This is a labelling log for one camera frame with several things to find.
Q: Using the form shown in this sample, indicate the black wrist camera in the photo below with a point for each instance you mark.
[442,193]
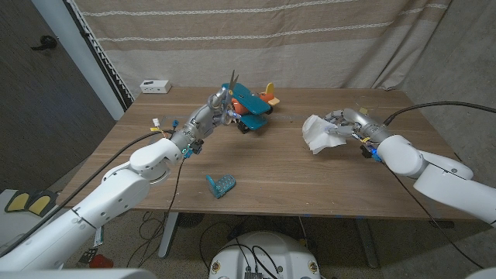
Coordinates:
[367,152]
[197,146]

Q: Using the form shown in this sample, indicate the teal and orange toy airplane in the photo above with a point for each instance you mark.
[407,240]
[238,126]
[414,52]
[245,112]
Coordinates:
[253,104]

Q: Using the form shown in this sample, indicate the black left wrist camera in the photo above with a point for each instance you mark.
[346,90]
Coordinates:
[197,146]

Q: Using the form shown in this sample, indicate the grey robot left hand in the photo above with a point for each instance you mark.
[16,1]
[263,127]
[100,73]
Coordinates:
[201,122]

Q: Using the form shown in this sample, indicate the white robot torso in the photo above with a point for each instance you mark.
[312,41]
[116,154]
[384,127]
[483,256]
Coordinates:
[267,255]

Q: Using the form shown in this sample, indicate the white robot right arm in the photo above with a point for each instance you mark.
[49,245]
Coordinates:
[426,170]

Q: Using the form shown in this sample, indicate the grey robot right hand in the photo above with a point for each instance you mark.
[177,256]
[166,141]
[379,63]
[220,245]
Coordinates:
[360,124]

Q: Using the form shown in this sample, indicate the black floor gadget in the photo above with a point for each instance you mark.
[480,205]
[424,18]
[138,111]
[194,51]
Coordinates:
[87,256]

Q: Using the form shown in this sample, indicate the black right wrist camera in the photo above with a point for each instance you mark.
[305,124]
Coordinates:
[367,152]

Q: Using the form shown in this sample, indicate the white door frame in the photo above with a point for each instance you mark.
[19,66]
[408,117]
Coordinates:
[77,50]

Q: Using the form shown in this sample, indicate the beige striped curtain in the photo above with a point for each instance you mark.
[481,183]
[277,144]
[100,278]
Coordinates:
[174,50]

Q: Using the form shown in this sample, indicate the grey table leg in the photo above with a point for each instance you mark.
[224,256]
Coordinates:
[366,244]

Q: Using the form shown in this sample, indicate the white power strip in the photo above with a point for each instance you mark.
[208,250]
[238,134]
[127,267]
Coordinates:
[155,86]

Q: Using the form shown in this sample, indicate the red floor object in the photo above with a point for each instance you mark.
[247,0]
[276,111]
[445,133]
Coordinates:
[101,261]

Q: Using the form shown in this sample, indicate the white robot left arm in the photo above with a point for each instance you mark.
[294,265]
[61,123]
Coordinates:
[116,190]

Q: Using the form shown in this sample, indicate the white tube with label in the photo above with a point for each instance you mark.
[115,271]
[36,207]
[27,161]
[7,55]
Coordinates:
[99,237]

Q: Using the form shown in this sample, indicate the white tissue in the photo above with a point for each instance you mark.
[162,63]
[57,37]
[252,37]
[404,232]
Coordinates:
[317,133]

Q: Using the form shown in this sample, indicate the dark wooden door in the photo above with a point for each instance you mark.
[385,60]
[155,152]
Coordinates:
[38,116]

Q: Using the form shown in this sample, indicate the yellow and black foot pedal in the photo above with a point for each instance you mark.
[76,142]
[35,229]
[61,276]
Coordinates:
[43,201]
[17,201]

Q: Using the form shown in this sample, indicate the teal toy flip phone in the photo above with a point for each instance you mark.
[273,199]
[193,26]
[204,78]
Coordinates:
[224,183]

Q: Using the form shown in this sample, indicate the white table leg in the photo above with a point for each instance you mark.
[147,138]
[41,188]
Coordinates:
[167,236]

